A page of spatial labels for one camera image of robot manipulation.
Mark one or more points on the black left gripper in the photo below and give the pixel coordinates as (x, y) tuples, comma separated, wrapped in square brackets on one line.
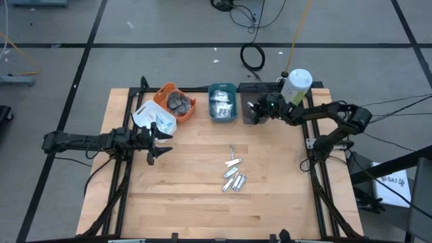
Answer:
[(146, 140)]

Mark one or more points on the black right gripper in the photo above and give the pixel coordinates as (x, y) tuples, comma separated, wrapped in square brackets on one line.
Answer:
[(271, 106)]

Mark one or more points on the teal white toothbrush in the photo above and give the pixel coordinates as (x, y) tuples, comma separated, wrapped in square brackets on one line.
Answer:
[(166, 125)]

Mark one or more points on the blue toothbrush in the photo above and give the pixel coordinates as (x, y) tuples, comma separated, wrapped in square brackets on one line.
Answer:
[(158, 119)]

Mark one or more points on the labelled bag of cotton pads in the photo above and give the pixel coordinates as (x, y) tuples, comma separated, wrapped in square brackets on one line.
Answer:
[(222, 109)]

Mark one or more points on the dark grey round sponge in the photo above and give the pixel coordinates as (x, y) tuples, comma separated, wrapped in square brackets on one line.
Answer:
[(173, 100), (185, 101), (180, 109)]

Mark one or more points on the clear bag of cotton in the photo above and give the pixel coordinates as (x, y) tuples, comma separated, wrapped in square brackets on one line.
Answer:
[(219, 96)]

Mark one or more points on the slim metal nail clipper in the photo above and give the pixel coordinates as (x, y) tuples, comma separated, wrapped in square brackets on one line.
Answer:
[(232, 152)]

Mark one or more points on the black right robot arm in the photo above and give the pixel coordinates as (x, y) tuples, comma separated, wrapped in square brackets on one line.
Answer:
[(324, 109)]

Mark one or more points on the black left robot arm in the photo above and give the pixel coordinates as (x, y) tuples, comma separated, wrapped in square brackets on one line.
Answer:
[(77, 143)]

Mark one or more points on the grey plastic bin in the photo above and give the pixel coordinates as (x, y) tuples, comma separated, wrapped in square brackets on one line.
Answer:
[(243, 113)]

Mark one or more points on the teal plastic bin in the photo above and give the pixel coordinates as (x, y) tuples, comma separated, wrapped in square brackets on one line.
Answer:
[(222, 120)]

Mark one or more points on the white plastic bin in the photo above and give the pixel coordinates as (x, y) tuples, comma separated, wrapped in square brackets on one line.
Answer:
[(145, 113)]

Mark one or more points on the orange plastic bin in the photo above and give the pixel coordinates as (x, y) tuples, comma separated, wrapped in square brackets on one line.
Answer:
[(162, 96)]

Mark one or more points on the black round knob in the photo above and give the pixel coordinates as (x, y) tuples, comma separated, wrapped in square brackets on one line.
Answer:
[(284, 74)]

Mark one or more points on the white green wipes canister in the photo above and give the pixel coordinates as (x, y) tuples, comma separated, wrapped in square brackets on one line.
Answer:
[(298, 82)]

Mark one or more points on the white printed cardboard box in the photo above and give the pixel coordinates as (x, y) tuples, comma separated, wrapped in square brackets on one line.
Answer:
[(391, 184)]

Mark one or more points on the black slanted bar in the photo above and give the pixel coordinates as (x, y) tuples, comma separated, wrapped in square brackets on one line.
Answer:
[(405, 158)]

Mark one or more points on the grey metal floor base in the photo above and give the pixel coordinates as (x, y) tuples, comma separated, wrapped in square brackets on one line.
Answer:
[(17, 80)]

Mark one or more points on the black floor object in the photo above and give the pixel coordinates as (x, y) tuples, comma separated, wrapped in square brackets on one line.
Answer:
[(5, 116)]

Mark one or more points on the dark grey panel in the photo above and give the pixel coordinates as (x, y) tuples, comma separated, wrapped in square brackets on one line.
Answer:
[(422, 202)]

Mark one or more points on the black aluminium table frame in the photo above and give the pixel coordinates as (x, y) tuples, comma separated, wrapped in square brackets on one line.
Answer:
[(199, 89)]

